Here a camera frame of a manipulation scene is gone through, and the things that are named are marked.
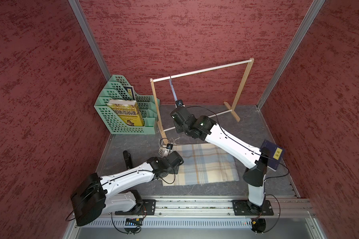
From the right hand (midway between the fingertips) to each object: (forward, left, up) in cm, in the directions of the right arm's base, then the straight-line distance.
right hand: (181, 122), depth 77 cm
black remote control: (-9, +34, -23) cm, 42 cm away
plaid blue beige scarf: (-12, -12, -25) cm, 31 cm away
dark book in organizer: (+40, +39, -10) cm, 56 cm away
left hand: (-15, +9, -21) cm, 27 cm away
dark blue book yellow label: (-7, -59, -27) cm, 65 cm away
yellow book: (+13, +32, -3) cm, 35 cm away
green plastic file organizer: (+28, +44, +1) cm, 52 cm away
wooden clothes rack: (+30, -41, -25) cm, 57 cm away
